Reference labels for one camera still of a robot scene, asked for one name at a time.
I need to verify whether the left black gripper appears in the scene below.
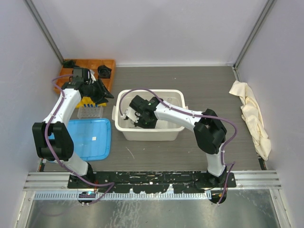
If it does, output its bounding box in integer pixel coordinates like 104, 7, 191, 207
84, 79, 113, 105

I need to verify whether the white plastic bin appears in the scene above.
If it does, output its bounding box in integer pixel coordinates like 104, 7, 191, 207
112, 89, 188, 141

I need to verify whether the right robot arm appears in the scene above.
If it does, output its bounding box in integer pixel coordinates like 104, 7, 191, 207
124, 95, 227, 187

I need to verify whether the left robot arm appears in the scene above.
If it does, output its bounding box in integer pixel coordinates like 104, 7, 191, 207
32, 67, 113, 188

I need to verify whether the yellow test tube rack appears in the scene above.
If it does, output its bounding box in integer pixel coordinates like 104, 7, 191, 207
76, 97, 106, 108

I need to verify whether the rolled tie brown blue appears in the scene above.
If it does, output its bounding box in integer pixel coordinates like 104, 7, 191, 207
97, 65, 112, 79

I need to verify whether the clear plastic tube rack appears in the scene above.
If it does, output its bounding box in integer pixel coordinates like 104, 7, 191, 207
77, 106, 103, 119

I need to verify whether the wooden compartment tray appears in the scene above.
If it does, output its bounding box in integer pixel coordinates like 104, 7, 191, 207
54, 59, 116, 94

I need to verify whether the blue plastic tray lid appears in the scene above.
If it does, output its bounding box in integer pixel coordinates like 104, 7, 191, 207
45, 118, 112, 163

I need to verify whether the rolled tie dark green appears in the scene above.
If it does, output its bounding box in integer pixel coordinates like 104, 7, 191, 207
62, 59, 76, 68

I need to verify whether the cream cloth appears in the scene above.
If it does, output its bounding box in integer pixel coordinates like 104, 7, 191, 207
229, 80, 272, 161

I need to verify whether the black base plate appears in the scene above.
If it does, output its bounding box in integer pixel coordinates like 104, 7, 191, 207
67, 171, 237, 194

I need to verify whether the aluminium rail frame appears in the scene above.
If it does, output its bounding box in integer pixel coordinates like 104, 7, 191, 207
24, 170, 281, 202

